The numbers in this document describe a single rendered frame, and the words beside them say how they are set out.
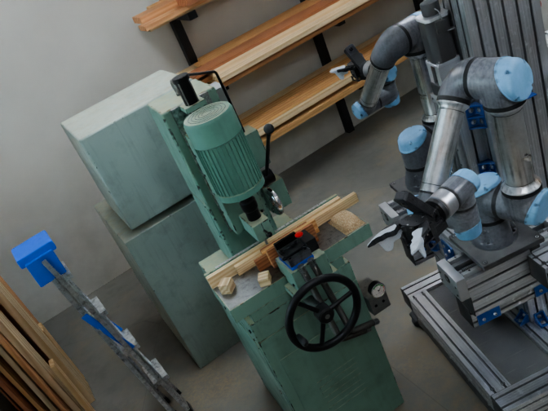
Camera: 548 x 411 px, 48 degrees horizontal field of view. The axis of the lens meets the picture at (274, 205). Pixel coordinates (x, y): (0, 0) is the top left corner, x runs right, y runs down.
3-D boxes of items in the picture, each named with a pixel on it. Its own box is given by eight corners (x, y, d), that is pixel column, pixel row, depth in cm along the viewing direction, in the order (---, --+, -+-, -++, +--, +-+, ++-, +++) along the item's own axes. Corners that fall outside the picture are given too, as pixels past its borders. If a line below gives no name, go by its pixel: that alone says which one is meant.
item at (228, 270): (212, 289, 224) (206, 279, 222) (210, 287, 226) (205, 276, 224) (343, 207, 238) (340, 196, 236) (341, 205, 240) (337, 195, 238)
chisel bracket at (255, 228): (261, 246, 220) (252, 227, 216) (246, 232, 232) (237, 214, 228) (278, 236, 222) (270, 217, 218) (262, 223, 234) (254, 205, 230)
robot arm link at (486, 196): (482, 199, 207) (474, 165, 201) (519, 206, 197) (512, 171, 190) (462, 219, 202) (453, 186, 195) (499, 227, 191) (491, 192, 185)
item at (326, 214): (239, 276, 225) (235, 267, 223) (237, 273, 227) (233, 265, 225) (359, 201, 238) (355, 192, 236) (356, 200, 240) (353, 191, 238)
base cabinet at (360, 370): (320, 465, 253) (258, 345, 219) (263, 386, 302) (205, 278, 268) (405, 402, 263) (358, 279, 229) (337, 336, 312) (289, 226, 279)
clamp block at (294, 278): (299, 294, 208) (290, 274, 204) (282, 278, 220) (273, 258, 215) (334, 271, 212) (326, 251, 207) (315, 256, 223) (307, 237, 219)
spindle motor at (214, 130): (230, 210, 206) (191, 131, 191) (212, 195, 221) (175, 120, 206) (273, 184, 210) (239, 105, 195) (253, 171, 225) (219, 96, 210)
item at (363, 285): (374, 316, 234) (369, 301, 231) (357, 302, 245) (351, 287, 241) (392, 304, 236) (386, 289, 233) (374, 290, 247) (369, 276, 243)
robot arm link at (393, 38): (389, 54, 212) (363, 127, 256) (413, 40, 215) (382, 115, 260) (368, 32, 215) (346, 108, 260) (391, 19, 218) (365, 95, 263)
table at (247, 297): (245, 338, 204) (239, 324, 201) (214, 297, 230) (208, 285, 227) (389, 244, 218) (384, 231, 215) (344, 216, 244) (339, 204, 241)
